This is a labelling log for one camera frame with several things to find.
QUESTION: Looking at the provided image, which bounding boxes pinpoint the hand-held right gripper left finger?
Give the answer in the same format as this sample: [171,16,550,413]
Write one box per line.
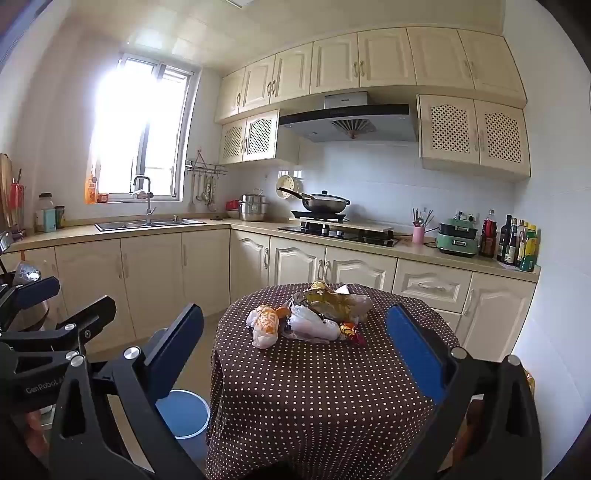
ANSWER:
[48,302,205,480]

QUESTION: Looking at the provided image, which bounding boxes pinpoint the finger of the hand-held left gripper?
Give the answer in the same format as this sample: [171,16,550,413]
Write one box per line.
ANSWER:
[0,276,62,329]
[0,295,117,355]

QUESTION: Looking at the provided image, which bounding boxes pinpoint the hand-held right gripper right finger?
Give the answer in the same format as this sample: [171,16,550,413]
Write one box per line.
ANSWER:
[385,303,542,480]

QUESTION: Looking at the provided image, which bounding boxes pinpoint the clear bag with yellow print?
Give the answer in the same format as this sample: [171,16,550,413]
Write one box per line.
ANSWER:
[293,281,374,324]

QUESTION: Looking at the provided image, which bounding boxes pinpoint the person's left hand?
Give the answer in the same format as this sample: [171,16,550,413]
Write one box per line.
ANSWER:
[18,408,51,455]

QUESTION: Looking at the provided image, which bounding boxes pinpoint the blue bin with white rim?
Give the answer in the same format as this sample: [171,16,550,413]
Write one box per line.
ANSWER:
[156,389,212,464]

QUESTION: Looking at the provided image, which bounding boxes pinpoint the small orange snack packet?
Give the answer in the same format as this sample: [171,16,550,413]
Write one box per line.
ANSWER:
[339,322,368,346]

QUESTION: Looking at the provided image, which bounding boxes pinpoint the cream lower cabinets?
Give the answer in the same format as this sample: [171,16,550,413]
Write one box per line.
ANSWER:
[0,228,539,365]

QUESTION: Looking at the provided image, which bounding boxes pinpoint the clear jar with lid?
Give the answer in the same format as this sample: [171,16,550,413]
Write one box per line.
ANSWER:
[37,193,57,233]

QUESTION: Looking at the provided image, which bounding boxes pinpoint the clear bag of yellow snacks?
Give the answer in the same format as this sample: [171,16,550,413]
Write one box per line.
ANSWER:
[246,305,291,349]

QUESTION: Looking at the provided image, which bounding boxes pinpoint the red utensil holder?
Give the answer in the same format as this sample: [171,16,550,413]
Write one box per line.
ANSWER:
[9,168,26,232]

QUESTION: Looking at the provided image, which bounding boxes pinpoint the brown polka dot tablecloth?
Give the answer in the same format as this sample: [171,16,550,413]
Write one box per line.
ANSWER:
[205,282,462,480]

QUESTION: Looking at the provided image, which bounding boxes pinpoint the steel sink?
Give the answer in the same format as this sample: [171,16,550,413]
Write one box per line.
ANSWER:
[95,218,206,232]

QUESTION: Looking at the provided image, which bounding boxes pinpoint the white crumpled plastic bag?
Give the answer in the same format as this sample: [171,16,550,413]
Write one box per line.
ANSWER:
[281,300,342,343]

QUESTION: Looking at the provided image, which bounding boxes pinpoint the upright wooden board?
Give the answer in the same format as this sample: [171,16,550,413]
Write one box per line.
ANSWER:
[0,153,14,227]

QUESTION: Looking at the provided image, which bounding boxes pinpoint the green electric cooker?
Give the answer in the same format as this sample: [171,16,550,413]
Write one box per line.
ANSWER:
[436,218,481,256]

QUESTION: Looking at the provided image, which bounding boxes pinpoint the black gas stove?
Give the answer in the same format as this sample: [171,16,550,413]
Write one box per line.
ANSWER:
[278,211,402,247]

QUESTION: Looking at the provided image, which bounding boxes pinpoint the row of condiment bottles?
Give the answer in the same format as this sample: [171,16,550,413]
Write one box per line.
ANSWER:
[479,209,540,273]

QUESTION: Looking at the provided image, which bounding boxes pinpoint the steel steamer pot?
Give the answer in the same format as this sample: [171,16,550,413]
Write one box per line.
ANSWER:
[238,189,269,222]

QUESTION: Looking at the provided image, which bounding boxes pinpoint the set of hanging utensils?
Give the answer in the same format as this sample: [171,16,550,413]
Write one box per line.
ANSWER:
[188,171,219,213]

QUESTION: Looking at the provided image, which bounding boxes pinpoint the steel wok with lid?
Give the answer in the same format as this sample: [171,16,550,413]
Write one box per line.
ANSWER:
[277,187,352,214]

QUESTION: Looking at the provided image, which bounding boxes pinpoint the kitchen window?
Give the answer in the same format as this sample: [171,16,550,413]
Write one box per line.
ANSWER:
[90,54,197,202]

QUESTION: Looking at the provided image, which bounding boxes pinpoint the white round colander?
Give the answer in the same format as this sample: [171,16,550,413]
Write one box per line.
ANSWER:
[276,174,303,200]

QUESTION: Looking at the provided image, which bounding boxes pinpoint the cream lattice door cabinet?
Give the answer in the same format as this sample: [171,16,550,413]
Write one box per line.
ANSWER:
[417,95,532,178]
[218,109,301,165]

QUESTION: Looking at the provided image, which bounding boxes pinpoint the black range hood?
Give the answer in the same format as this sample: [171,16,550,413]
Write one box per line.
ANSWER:
[278,91,419,143]

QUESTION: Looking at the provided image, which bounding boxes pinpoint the wall utensil rack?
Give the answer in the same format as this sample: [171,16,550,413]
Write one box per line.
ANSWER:
[185,148,228,176]

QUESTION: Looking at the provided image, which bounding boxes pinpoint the cream upper wall cabinets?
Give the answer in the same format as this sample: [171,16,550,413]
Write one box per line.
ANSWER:
[213,27,528,123]

